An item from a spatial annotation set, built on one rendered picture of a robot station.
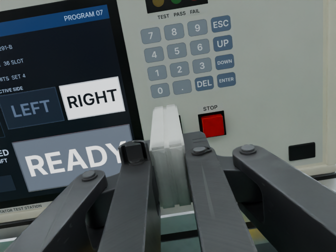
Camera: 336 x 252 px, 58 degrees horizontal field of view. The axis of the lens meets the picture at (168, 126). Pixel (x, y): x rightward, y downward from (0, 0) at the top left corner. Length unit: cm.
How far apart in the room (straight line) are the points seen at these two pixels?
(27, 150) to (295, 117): 24
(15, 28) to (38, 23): 2
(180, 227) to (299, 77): 16
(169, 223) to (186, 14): 17
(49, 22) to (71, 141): 10
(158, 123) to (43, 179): 17
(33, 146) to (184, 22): 17
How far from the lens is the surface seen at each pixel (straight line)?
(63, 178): 30
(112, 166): 28
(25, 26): 27
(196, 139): 15
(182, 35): 25
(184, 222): 28
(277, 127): 29
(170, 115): 17
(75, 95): 27
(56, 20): 26
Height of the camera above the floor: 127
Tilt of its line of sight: 18 degrees down
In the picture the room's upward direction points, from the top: 10 degrees counter-clockwise
